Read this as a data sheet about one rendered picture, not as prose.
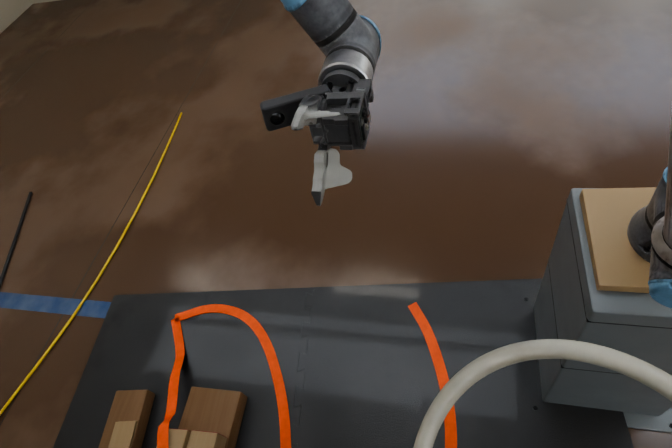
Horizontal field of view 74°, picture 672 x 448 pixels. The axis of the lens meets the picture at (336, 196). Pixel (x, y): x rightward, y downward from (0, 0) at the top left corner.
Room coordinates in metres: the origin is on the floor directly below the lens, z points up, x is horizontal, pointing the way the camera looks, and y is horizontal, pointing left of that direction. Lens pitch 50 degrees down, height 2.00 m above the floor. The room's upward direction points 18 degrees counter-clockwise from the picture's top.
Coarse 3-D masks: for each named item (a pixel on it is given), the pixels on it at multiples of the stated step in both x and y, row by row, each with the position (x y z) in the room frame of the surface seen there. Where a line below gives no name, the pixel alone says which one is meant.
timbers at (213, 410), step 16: (128, 400) 0.86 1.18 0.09; (144, 400) 0.84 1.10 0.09; (192, 400) 0.77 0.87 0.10; (208, 400) 0.74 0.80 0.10; (224, 400) 0.72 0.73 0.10; (240, 400) 0.71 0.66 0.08; (112, 416) 0.82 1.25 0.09; (128, 416) 0.79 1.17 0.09; (144, 416) 0.78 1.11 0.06; (192, 416) 0.70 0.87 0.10; (208, 416) 0.68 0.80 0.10; (224, 416) 0.66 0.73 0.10; (240, 416) 0.66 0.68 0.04; (112, 432) 0.75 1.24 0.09; (144, 432) 0.73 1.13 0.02; (224, 432) 0.60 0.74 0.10
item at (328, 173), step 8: (320, 152) 0.51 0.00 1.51; (328, 152) 0.51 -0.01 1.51; (336, 152) 0.50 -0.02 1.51; (320, 160) 0.49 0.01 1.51; (328, 160) 0.50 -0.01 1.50; (336, 160) 0.49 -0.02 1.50; (320, 168) 0.49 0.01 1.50; (328, 168) 0.49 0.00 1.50; (336, 168) 0.48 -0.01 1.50; (344, 168) 0.48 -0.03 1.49; (320, 176) 0.47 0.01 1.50; (328, 176) 0.48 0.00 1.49; (336, 176) 0.47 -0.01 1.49; (344, 176) 0.47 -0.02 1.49; (320, 184) 0.46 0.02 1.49; (328, 184) 0.47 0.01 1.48; (336, 184) 0.46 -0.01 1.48; (344, 184) 0.46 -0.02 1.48; (312, 192) 0.46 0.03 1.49; (320, 192) 0.45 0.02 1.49; (320, 200) 0.44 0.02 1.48
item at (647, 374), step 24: (480, 360) 0.23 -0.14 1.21; (504, 360) 0.21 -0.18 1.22; (528, 360) 0.20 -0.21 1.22; (576, 360) 0.17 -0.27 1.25; (600, 360) 0.16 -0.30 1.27; (624, 360) 0.15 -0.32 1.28; (456, 384) 0.21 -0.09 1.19; (648, 384) 0.11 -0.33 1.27; (432, 408) 0.19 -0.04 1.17; (432, 432) 0.16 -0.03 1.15
